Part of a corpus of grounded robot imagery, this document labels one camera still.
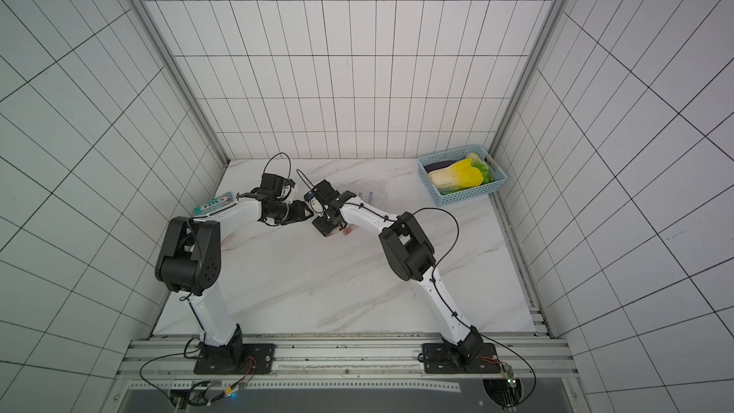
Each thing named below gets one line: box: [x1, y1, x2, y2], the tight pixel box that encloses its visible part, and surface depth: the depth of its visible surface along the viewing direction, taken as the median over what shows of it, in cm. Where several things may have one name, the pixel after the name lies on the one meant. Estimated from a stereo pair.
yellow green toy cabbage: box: [428, 152, 494, 195], surface depth 108 cm
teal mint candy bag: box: [194, 191, 233, 217], surface depth 106 cm
